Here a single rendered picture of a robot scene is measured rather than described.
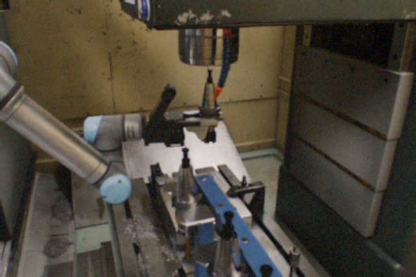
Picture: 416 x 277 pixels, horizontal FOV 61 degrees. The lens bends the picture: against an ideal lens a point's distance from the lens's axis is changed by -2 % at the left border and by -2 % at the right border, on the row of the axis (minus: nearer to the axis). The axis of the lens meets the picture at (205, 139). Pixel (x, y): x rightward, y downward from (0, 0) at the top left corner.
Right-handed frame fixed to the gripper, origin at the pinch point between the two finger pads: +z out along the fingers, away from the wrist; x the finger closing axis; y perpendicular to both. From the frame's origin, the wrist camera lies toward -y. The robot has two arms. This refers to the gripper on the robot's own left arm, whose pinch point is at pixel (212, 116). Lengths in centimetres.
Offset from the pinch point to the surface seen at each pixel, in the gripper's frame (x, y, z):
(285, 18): 31.4, -28.9, 8.1
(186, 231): 34.6, 12.2, -10.7
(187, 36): 5.3, -22.8, -7.1
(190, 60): 5.7, -17.2, -6.6
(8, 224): -13, 40, -69
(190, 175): 34.1, -0.4, -9.5
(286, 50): -110, 1, 61
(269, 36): -112, -7, 50
